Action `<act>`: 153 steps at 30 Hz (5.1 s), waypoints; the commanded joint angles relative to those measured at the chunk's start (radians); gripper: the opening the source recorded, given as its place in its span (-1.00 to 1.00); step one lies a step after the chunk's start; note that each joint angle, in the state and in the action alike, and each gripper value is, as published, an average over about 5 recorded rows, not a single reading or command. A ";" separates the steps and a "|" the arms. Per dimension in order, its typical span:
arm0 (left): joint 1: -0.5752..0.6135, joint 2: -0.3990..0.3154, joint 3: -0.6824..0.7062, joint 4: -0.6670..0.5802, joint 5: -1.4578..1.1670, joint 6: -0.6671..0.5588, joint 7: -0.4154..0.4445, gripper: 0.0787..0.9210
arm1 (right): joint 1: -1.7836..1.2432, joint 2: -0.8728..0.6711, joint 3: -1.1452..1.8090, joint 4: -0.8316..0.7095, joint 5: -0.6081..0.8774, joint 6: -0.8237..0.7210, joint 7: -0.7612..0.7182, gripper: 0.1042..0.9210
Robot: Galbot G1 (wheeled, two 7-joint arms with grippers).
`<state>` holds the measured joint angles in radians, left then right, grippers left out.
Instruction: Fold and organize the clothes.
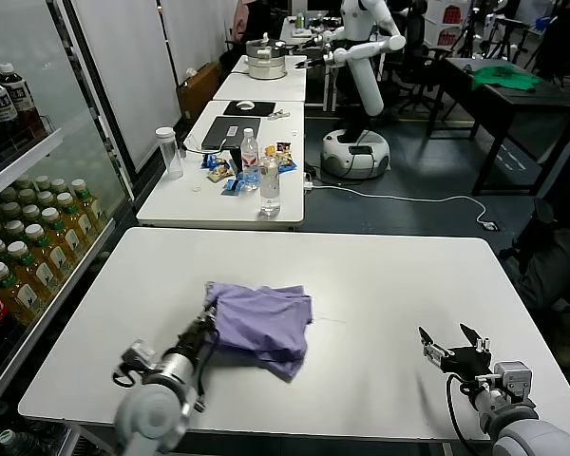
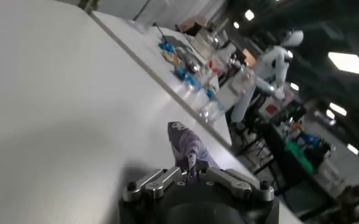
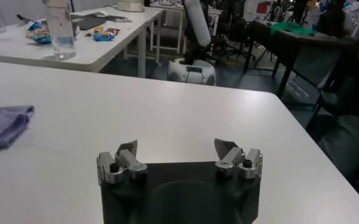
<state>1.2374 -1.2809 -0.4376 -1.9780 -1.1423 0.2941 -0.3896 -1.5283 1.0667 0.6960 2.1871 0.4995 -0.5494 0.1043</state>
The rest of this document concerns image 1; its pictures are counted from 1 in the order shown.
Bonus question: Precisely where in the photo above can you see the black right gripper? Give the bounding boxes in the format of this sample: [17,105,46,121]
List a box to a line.
[417,323,493,377]

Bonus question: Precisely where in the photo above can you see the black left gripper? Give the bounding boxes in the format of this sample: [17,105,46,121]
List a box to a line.
[179,304,219,355]

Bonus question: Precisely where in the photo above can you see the purple T-shirt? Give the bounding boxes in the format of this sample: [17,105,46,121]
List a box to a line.
[203,280,314,385]

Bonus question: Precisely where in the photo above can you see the person in black clothes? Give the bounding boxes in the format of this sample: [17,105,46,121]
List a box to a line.
[501,199,570,367]

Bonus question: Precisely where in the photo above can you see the white table with snacks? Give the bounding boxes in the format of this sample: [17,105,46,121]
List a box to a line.
[136,99,307,230]

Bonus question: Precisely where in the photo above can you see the clear unlabelled water bottle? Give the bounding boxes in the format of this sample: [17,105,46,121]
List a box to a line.
[258,156,283,218]

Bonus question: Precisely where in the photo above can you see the beige snack packet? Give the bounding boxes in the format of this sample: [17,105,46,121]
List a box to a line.
[208,161,234,184]

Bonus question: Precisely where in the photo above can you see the red-label water bottle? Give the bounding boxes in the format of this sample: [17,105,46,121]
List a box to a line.
[239,127,260,192]

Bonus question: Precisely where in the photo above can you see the tall clear cylinder container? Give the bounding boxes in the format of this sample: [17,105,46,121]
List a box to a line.
[155,126,184,181]

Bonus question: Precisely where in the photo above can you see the dark grey laptop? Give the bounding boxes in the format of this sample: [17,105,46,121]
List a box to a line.
[201,116,262,152]

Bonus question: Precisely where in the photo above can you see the black mouse pad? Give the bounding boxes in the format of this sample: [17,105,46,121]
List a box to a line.
[222,100,277,118]

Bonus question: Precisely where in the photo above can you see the brown cardboard box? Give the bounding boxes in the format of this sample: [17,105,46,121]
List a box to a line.
[176,61,222,127]

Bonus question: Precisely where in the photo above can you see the white table with pot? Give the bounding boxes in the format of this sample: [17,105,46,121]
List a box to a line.
[212,54,309,104]

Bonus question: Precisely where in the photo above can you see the green-cap drink bottle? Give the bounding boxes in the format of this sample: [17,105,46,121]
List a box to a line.
[0,429,44,456]

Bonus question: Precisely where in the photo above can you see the glass-door beverage cabinet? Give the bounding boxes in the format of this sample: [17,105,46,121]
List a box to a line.
[0,0,135,456]

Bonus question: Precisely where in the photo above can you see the silver cooking pot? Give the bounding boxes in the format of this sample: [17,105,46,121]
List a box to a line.
[244,32,289,81]

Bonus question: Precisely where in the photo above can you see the black table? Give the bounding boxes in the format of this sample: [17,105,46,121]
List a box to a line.
[439,55,570,197]

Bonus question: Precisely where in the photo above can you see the white partition panel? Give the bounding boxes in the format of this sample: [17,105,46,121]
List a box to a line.
[161,0,230,87]
[70,0,182,178]

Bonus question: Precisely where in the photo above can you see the green cloth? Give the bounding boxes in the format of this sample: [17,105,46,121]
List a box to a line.
[471,65,543,92]

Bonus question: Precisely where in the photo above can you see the white wheeled humanoid robot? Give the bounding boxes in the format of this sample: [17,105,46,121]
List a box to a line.
[320,0,391,181]

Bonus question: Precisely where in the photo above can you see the dark tea bottle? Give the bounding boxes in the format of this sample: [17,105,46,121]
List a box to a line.
[0,70,21,146]
[0,62,47,139]

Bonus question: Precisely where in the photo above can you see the black office chair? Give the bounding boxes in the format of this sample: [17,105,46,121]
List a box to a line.
[384,0,450,118]

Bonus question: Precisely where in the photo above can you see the person in pink top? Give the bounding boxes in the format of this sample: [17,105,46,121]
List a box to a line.
[231,0,253,45]

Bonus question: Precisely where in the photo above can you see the red-print white cartons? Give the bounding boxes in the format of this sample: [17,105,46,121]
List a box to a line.
[425,0,465,48]

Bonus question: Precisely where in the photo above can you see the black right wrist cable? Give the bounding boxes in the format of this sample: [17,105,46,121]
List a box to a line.
[445,372,479,455]

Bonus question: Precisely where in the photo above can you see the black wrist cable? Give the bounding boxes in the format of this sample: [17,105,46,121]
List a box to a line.
[445,372,479,455]
[112,360,135,387]

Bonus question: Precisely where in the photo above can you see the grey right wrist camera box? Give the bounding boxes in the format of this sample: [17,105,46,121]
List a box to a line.
[494,361,533,396]

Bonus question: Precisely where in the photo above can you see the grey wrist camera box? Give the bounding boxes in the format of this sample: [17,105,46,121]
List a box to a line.
[121,339,156,370]
[494,361,533,396]

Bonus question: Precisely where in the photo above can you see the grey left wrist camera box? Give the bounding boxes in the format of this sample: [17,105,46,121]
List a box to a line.
[121,339,156,370]

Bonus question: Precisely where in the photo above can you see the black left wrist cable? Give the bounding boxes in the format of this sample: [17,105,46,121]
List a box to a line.
[112,360,135,387]

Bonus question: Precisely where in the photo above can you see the white floor cable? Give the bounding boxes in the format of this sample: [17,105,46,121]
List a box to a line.
[312,182,499,233]

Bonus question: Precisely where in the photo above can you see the white charging cable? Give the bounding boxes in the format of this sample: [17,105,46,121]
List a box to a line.
[182,135,230,156]

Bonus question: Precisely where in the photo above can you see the black camera tripod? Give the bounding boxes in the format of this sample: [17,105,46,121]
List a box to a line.
[453,0,485,59]

